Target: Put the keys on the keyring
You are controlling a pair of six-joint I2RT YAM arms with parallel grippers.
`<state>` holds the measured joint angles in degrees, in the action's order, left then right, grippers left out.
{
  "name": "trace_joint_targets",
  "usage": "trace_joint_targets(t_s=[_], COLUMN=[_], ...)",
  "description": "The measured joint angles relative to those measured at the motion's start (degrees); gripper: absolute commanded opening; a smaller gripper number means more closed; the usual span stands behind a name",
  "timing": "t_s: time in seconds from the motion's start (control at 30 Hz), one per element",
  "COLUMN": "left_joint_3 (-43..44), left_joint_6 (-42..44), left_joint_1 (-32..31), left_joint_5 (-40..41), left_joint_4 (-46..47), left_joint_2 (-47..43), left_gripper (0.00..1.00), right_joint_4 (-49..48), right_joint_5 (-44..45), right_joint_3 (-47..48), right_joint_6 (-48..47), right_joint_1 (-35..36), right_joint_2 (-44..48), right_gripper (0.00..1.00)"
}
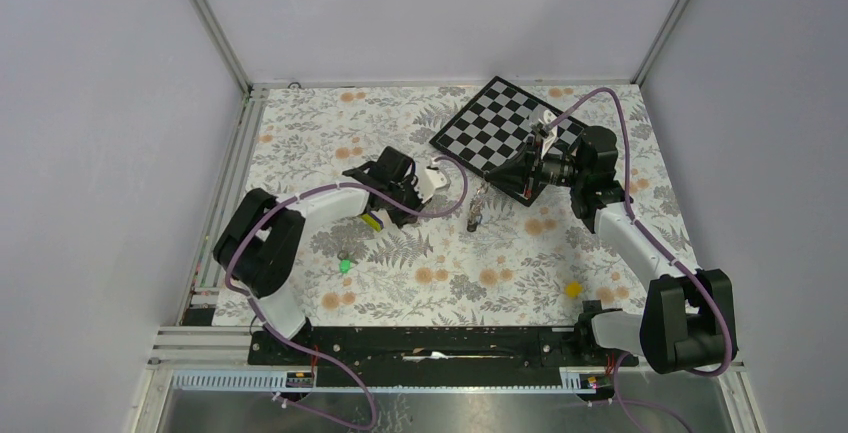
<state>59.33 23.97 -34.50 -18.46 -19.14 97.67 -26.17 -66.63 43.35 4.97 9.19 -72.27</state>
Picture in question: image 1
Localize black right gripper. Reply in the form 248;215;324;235
485;134;588;199

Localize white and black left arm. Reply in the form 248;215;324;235
213;147;449;364

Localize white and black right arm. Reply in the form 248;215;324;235
484;126;738;376

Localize floral patterned table mat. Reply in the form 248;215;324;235
213;84;718;328

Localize black and white chessboard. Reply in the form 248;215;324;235
430;77;586;206

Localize green key tag with key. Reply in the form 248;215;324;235
337;251;354;275

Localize yellow cube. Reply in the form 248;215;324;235
563;281;583;299

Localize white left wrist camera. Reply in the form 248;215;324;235
416;163;450;201

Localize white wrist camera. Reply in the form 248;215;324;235
530;109;558;158
416;163;450;201

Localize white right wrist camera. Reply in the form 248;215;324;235
530;109;558;158

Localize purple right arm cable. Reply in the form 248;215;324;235
546;86;740;433

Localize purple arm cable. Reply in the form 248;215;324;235
223;154;470;433
546;86;740;433

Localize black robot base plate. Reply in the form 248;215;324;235
247;326;622;391

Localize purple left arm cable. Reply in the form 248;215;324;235
223;154;470;433

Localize aluminium frame rails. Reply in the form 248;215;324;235
135;0;770;433

